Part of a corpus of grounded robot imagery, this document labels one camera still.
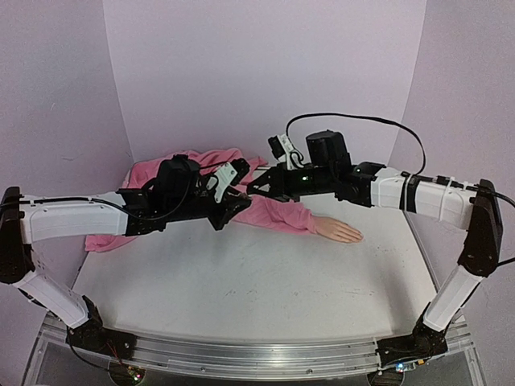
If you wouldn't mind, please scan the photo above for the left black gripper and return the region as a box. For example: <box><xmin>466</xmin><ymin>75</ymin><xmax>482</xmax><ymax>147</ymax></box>
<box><xmin>168</xmin><ymin>179</ymin><xmax>250</xmax><ymax>232</ymax></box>

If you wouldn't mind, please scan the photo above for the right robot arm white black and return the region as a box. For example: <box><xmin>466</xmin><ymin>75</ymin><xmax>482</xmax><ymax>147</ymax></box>
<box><xmin>247</xmin><ymin>130</ymin><xmax>503</xmax><ymax>368</ymax></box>

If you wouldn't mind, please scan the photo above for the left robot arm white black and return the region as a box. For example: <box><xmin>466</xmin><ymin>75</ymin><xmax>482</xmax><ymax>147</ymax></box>
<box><xmin>1</xmin><ymin>154</ymin><xmax>251</xmax><ymax>351</ymax></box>

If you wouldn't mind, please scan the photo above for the pink sweatshirt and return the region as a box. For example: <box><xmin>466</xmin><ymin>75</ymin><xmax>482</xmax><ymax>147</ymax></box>
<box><xmin>84</xmin><ymin>148</ymin><xmax>315</xmax><ymax>253</ymax></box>

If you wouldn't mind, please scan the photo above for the mannequin hand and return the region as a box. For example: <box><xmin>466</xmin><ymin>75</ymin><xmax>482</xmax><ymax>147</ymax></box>
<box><xmin>314</xmin><ymin>216</ymin><xmax>363</xmax><ymax>244</ymax></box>

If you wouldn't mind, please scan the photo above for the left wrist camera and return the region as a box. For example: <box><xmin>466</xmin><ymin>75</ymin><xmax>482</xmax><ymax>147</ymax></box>
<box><xmin>207</xmin><ymin>162</ymin><xmax>237</xmax><ymax>203</ymax></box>

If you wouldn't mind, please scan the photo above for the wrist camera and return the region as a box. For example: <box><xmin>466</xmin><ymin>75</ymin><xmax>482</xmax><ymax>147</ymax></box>
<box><xmin>207</xmin><ymin>162</ymin><xmax>237</xmax><ymax>203</ymax></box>
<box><xmin>268</xmin><ymin>133</ymin><xmax>304</xmax><ymax>170</ymax></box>

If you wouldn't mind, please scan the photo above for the left black cable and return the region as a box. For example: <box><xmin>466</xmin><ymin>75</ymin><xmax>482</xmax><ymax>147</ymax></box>
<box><xmin>144</xmin><ymin>160</ymin><xmax>226</xmax><ymax>221</ymax></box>

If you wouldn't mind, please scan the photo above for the black cable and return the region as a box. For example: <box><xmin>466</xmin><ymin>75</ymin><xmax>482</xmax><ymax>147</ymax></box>
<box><xmin>285</xmin><ymin>113</ymin><xmax>426</xmax><ymax>176</ymax></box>
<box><xmin>144</xmin><ymin>160</ymin><xmax>226</xmax><ymax>221</ymax></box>

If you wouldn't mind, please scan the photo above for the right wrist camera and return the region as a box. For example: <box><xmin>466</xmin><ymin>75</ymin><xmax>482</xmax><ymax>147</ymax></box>
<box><xmin>268</xmin><ymin>133</ymin><xmax>304</xmax><ymax>170</ymax></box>

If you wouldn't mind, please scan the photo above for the right black cable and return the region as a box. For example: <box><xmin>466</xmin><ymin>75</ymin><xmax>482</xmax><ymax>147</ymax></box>
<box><xmin>285</xmin><ymin>113</ymin><xmax>426</xmax><ymax>176</ymax></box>

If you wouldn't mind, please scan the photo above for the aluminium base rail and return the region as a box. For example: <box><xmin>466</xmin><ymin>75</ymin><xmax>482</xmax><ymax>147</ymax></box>
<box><xmin>42</xmin><ymin>317</ymin><xmax>473</xmax><ymax>380</ymax></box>

